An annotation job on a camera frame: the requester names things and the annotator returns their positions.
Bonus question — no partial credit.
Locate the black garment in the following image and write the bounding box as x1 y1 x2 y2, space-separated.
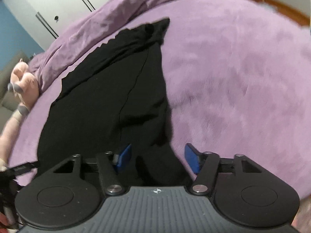
38 18 191 186

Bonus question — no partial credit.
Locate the purple fuzzy bed blanket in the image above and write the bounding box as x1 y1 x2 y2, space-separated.
4 0 311 199

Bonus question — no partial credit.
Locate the pink plush pig toy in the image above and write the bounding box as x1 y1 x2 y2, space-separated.
7 58 39 116

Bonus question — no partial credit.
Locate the purple crumpled duvet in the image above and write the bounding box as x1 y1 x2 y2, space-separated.
30 0 174 93

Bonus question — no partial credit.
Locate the white wardrobe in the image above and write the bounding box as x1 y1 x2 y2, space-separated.
3 0 108 50

